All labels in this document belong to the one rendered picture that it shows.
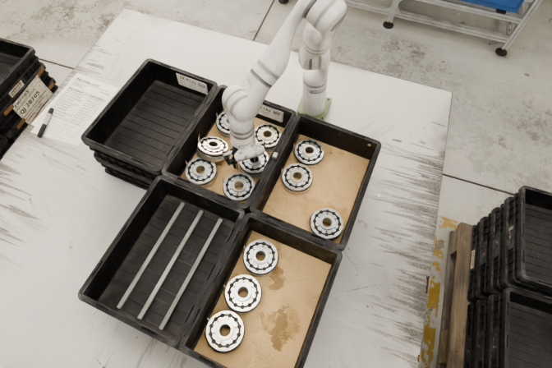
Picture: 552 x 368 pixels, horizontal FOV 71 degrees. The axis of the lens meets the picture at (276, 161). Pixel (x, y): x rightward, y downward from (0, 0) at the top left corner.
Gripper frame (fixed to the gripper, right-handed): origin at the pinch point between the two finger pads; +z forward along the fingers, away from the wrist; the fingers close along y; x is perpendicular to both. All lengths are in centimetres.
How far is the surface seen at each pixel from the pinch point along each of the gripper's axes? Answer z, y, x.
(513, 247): 33, -90, 55
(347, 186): 3.0, -29.3, 19.1
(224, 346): 0, 23, 51
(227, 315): -0.2, 20.4, 43.5
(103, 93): 16, 42, -62
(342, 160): 3.0, -32.4, 9.7
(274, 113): -3.4, -15.8, -13.0
